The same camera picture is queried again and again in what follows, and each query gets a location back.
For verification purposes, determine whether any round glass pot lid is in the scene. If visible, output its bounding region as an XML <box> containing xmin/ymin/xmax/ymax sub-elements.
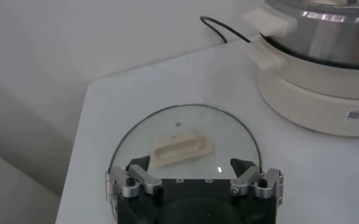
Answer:
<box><xmin>107</xmin><ymin>103</ymin><xmax>264</xmax><ymax>184</ymax></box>

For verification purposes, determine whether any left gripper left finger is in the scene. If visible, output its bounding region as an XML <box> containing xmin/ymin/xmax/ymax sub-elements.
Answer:
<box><xmin>105</xmin><ymin>155</ymin><xmax>163</xmax><ymax>202</ymax></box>

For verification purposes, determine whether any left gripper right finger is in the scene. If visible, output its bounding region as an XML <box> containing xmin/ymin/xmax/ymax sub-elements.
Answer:
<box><xmin>229</xmin><ymin>157</ymin><xmax>285</xmax><ymax>208</ymax></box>

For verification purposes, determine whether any black cooker power cord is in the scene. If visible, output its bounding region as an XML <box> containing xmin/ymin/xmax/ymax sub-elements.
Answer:
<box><xmin>199</xmin><ymin>15</ymin><xmax>254</xmax><ymax>44</ymax></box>

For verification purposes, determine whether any perforated steel steamer basket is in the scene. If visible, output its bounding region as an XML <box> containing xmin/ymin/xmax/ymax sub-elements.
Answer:
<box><xmin>242</xmin><ymin>0</ymin><xmax>359</xmax><ymax>71</ymax></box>

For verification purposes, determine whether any cream electric cooker base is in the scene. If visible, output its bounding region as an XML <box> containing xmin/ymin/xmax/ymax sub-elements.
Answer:
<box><xmin>247</xmin><ymin>36</ymin><xmax>359</xmax><ymax>138</ymax></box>

